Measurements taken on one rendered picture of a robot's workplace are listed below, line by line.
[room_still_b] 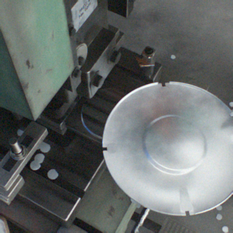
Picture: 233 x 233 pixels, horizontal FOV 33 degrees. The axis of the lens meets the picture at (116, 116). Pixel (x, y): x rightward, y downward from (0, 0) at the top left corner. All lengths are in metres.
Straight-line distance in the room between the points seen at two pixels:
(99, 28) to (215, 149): 0.33
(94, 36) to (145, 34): 1.31
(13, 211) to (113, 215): 0.23
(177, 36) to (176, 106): 1.18
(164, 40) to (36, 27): 1.58
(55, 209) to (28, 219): 0.11
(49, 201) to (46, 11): 0.50
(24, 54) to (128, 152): 0.41
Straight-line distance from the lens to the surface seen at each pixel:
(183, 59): 1.93
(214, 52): 1.98
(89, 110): 0.84
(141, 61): 0.91
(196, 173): 0.80
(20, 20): 0.40
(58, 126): 0.84
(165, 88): 0.87
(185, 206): 0.77
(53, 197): 0.85
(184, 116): 0.84
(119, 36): 1.02
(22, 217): 0.94
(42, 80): 0.49
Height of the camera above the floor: 1.51
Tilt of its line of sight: 61 degrees down
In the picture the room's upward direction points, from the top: straight up
